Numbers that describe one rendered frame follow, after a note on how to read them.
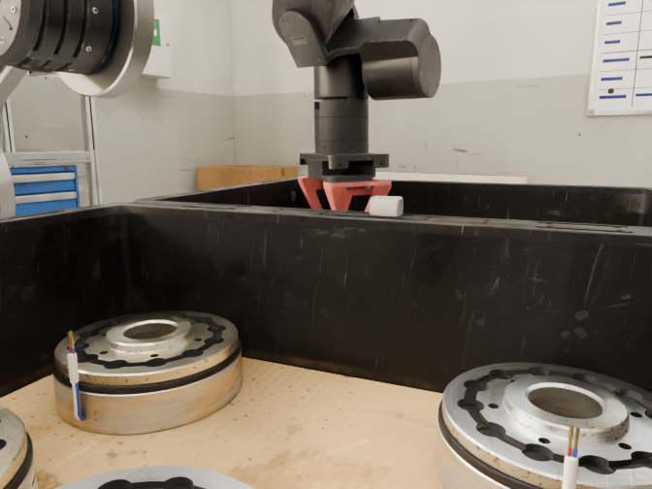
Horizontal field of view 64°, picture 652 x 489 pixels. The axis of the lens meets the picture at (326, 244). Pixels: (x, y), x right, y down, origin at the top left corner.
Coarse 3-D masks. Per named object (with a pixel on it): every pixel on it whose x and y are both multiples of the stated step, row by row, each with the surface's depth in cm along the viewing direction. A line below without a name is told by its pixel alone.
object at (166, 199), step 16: (192, 192) 46; (208, 192) 47; (224, 192) 50; (240, 192) 52; (608, 192) 52; (624, 192) 52; (640, 192) 51; (256, 208) 36; (272, 208) 36; (288, 208) 36; (544, 224) 29; (560, 224) 29; (576, 224) 29; (592, 224) 29
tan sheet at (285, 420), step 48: (48, 384) 32; (288, 384) 32; (336, 384) 32; (384, 384) 32; (48, 432) 27; (192, 432) 27; (240, 432) 27; (288, 432) 27; (336, 432) 27; (384, 432) 27; (432, 432) 27; (48, 480) 23; (240, 480) 23; (288, 480) 23; (336, 480) 23; (384, 480) 23; (432, 480) 23
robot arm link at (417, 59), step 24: (288, 24) 47; (312, 24) 46; (360, 24) 50; (384, 24) 49; (408, 24) 47; (288, 48) 49; (312, 48) 48; (336, 48) 49; (360, 48) 48; (384, 48) 48; (408, 48) 46; (432, 48) 49; (384, 72) 49; (408, 72) 48; (432, 72) 50; (384, 96) 51; (408, 96) 50; (432, 96) 50
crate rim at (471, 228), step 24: (24, 216) 32; (48, 216) 32; (72, 216) 34; (192, 216) 36; (216, 216) 35; (240, 216) 34; (264, 216) 33; (288, 216) 33; (312, 216) 32; (336, 216) 32; (360, 216) 32; (552, 240) 27; (576, 240) 27; (600, 240) 26; (624, 240) 26; (648, 240) 25
